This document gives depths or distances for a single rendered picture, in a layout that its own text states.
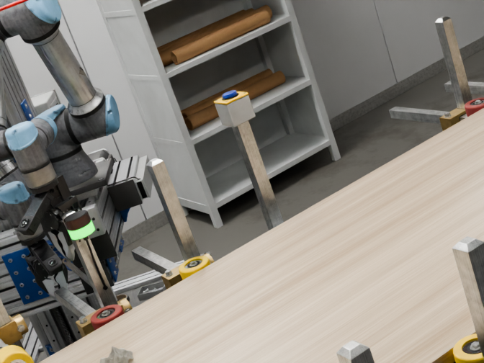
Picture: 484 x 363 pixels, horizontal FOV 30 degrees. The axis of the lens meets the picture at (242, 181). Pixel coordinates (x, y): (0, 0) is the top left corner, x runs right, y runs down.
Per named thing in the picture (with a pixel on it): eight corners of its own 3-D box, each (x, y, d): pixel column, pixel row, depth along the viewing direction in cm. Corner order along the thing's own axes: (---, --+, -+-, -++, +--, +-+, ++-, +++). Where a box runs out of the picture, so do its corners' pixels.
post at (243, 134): (280, 271, 252) (227, 124, 238) (294, 262, 254) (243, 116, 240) (289, 274, 249) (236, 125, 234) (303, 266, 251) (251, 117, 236)
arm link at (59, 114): (50, 149, 285) (33, 110, 280) (89, 137, 282) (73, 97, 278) (39, 163, 274) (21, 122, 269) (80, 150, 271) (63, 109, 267)
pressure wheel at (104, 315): (102, 355, 220) (84, 315, 216) (130, 338, 223) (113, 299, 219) (114, 365, 213) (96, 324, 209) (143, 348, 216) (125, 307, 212)
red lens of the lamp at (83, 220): (63, 227, 215) (60, 219, 215) (86, 216, 218) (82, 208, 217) (72, 232, 210) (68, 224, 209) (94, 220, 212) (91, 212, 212)
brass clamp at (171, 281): (166, 291, 237) (159, 274, 235) (208, 266, 242) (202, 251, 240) (176, 297, 231) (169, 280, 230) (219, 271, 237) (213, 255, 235)
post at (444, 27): (472, 165, 282) (433, 19, 267) (480, 160, 284) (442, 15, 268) (480, 166, 279) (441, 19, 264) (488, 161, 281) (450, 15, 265)
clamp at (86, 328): (82, 338, 226) (74, 321, 224) (128, 312, 231) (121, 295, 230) (90, 345, 221) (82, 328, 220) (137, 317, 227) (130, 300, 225)
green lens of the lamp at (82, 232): (68, 236, 216) (64, 228, 215) (89, 225, 218) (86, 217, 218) (75, 241, 211) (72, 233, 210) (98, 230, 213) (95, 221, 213)
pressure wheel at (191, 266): (189, 312, 225) (173, 273, 221) (196, 296, 232) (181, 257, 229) (220, 306, 223) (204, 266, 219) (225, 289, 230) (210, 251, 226)
